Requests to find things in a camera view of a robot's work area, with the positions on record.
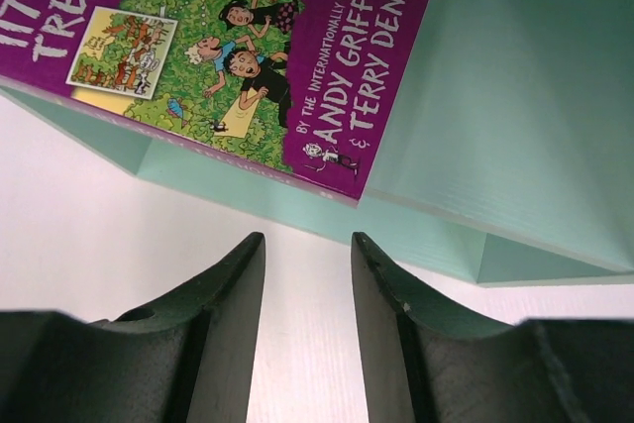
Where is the purple 117-storey treehouse book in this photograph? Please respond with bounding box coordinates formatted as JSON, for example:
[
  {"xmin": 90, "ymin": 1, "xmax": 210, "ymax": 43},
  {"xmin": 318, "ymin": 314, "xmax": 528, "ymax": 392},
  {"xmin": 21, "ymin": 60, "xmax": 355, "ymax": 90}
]
[{"xmin": 1, "ymin": 0, "xmax": 429, "ymax": 202}]

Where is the mint green wooden shelf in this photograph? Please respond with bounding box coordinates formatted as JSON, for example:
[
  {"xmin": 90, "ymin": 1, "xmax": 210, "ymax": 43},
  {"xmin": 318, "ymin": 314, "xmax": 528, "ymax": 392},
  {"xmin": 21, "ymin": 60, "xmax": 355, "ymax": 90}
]
[{"xmin": 1, "ymin": 0, "xmax": 633, "ymax": 286}]

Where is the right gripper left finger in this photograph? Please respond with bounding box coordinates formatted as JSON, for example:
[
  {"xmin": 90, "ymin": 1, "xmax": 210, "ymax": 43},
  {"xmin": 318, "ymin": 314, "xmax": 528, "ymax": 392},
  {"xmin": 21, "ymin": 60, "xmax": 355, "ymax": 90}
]
[{"xmin": 1, "ymin": 233, "xmax": 265, "ymax": 422}]

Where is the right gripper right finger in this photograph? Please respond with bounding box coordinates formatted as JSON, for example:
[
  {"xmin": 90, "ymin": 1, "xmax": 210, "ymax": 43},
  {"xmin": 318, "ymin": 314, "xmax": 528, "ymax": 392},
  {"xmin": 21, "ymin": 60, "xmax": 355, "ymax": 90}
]
[{"xmin": 351, "ymin": 232, "xmax": 633, "ymax": 422}]

